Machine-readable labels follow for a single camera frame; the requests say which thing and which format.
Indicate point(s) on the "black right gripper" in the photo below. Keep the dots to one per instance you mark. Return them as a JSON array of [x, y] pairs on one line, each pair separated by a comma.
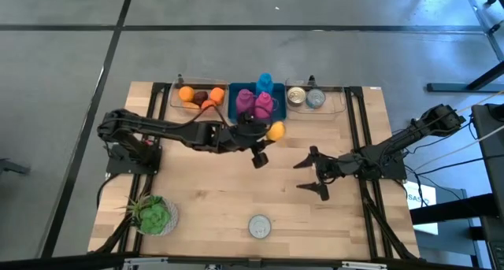
[[338, 167]]

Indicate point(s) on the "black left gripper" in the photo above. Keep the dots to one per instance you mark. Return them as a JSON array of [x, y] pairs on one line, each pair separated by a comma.
[[236, 136]]

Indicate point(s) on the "yellow toy lemon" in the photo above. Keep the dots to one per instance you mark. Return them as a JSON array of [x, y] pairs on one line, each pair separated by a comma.
[[275, 131]]

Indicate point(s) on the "gold top tin can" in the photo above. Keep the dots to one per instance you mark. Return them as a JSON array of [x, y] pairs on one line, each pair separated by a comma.
[[296, 96]]

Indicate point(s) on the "small orange toy fruit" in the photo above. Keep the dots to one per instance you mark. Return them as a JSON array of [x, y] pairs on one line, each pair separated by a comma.
[[217, 95]]

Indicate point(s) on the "wrinkled orange toy fruit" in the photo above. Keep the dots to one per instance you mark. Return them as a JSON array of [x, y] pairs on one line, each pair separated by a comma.
[[208, 104]]

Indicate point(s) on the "teal label tin can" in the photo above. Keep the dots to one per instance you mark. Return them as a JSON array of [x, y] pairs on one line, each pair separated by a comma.
[[316, 98]]

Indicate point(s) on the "blue label tuna can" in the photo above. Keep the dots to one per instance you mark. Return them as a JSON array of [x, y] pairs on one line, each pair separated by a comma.
[[260, 226]]

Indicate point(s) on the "dark brown toy food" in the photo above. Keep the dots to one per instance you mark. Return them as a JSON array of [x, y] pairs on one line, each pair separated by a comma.
[[201, 98]]

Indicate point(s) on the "smooth orange toy fruit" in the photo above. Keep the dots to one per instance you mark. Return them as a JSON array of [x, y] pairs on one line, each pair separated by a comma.
[[186, 93]]

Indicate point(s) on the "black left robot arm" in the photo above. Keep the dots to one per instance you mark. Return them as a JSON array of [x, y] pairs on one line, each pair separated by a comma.
[[157, 128]]

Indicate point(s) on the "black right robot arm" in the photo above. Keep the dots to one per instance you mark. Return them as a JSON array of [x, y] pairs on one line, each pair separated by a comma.
[[417, 134]]

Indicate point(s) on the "teal plastic bin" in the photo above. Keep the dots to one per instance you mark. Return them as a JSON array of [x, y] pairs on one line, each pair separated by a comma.
[[232, 104]]

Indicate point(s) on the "clear plastic bin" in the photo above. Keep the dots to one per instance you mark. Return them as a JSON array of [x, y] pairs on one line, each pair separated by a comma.
[[334, 100], [175, 93]]

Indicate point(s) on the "white paper sign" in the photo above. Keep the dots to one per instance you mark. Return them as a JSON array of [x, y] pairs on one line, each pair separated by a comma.
[[425, 188]]

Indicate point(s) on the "green succulent in pot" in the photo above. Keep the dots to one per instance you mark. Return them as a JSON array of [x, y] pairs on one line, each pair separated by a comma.
[[154, 218]]

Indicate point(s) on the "black furniture beam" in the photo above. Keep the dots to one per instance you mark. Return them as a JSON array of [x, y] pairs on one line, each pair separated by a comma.
[[453, 209]]

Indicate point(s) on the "black stand base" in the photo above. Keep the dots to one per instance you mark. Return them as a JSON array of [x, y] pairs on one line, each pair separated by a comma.
[[449, 87]]

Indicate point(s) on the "black desk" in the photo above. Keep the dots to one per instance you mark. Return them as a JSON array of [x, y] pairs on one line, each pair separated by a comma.
[[492, 152]]

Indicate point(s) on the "grey object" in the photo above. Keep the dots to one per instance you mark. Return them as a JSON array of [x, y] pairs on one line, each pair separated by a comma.
[[12, 167]]

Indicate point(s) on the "black aluminium table frame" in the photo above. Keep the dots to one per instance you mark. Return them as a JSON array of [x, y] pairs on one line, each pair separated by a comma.
[[367, 219]]

